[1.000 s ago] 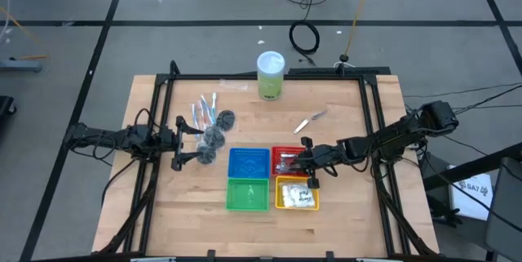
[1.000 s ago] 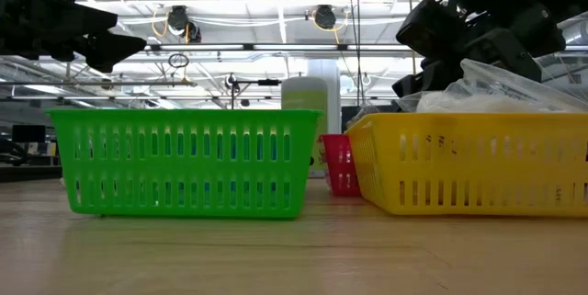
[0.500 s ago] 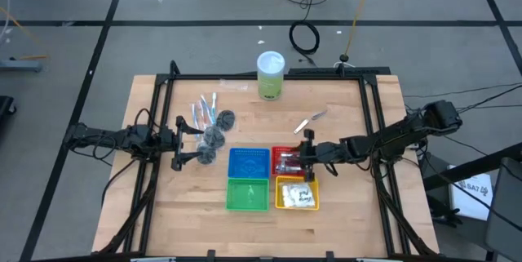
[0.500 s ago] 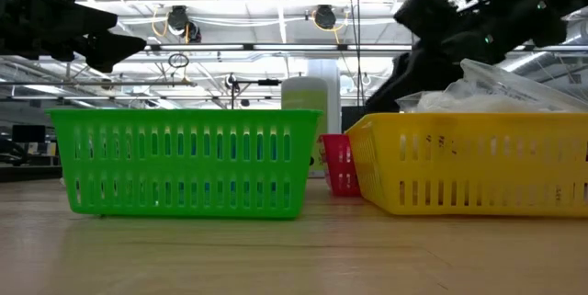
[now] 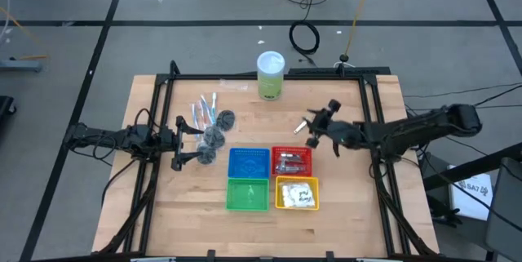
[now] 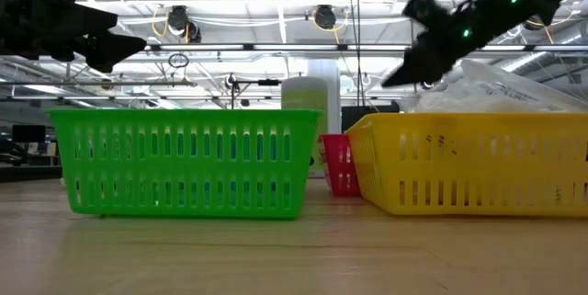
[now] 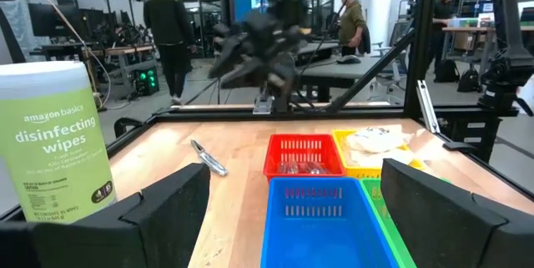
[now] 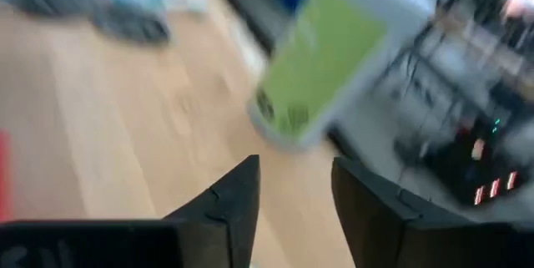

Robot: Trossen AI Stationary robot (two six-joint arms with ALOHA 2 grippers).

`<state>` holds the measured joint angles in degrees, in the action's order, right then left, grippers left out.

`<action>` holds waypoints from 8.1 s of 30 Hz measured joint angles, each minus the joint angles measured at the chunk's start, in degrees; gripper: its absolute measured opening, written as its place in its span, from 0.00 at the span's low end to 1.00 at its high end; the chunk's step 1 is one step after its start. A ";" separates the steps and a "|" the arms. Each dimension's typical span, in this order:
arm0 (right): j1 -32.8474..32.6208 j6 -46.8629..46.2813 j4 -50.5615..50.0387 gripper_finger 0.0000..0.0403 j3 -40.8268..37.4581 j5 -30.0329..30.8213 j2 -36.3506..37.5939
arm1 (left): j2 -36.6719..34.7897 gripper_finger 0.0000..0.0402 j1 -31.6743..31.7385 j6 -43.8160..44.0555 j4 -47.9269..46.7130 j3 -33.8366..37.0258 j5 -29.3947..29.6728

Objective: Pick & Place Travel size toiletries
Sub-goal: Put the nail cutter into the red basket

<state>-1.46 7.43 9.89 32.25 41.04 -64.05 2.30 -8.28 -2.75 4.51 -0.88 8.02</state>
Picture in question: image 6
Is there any green plastic basket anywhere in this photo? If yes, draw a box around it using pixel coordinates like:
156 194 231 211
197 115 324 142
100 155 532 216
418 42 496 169
45 108 324 221

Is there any black hanging cable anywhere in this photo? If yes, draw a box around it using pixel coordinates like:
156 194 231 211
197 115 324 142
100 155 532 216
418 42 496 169
346 0 368 113

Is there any yellow plastic basket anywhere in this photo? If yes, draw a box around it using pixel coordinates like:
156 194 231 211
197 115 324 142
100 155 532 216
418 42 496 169
344 111 588 219

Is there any white cotton pads bag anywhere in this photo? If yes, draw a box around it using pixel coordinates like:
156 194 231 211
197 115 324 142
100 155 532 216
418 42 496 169
454 58 588 113
398 90 557 115

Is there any black computer monitor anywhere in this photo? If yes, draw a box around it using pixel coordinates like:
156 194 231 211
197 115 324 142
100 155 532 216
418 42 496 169
12 124 47 144

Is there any brown ceiling beam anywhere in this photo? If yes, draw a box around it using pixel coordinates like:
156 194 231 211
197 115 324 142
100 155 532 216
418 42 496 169
0 79 198 88

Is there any green disinfecting wipes canister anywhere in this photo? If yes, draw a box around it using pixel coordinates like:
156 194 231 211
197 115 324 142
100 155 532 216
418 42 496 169
280 76 330 179

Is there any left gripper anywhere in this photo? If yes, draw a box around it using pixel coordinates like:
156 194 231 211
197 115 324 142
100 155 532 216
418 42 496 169
0 0 148 74

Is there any black flat panel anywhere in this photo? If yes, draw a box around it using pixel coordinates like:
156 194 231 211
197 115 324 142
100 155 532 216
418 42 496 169
340 101 401 134

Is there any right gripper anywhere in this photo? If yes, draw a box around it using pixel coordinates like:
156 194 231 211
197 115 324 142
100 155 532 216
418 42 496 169
380 0 495 88

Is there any red plastic basket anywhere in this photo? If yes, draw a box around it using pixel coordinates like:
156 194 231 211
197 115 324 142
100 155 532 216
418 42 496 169
317 133 363 198

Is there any black stand with bar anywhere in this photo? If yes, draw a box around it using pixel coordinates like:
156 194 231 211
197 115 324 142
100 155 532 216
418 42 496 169
223 73 282 110

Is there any black ceiling cable reel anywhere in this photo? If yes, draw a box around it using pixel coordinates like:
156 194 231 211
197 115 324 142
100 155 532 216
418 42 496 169
312 4 339 31
164 4 203 44

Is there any black ceiling light rail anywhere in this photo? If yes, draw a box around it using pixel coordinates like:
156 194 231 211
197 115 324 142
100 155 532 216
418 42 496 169
144 42 588 52

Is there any white building column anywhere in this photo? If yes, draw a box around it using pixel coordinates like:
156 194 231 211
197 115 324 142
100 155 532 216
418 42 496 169
306 58 342 135

